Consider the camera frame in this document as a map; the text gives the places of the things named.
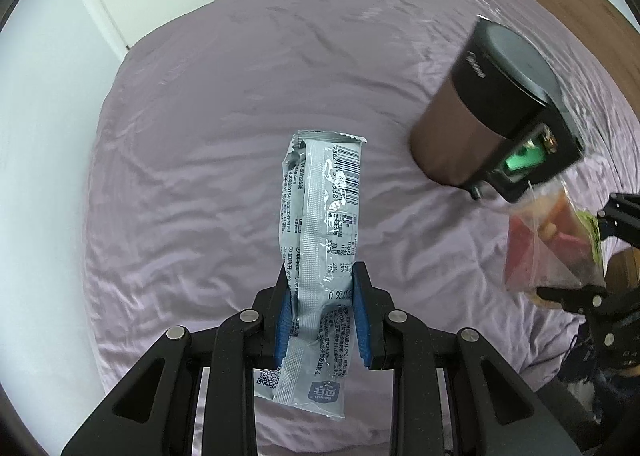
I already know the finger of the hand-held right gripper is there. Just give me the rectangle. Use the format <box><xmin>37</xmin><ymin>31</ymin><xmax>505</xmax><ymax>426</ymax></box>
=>
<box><xmin>595</xmin><ymin>191</ymin><xmax>640</xmax><ymax>243</ymax></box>
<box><xmin>536</xmin><ymin>282</ymin><xmax>640</xmax><ymax>333</ymax></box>

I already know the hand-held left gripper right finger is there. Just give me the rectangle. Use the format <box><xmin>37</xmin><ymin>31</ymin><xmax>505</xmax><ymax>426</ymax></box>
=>
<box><xmin>350</xmin><ymin>261</ymin><xmax>584</xmax><ymax>456</ymax></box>

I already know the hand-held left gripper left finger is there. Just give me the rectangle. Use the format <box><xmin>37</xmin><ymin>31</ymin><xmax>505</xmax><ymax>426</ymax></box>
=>
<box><xmin>60</xmin><ymin>279</ymin><xmax>297</xmax><ymax>456</ymax></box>

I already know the clear snack bag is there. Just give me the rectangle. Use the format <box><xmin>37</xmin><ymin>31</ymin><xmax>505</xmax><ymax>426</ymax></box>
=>
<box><xmin>502</xmin><ymin>181</ymin><xmax>607</xmax><ymax>309</ymax></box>

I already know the grey snack packet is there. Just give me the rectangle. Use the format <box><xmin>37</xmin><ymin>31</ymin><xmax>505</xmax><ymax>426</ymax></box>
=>
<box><xmin>252</xmin><ymin>130</ymin><xmax>369</xmax><ymax>421</ymax></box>

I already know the purple bed sheet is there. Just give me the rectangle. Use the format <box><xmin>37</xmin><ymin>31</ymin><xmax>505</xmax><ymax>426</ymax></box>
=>
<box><xmin>82</xmin><ymin>0</ymin><xmax>640</xmax><ymax>456</ymax></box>

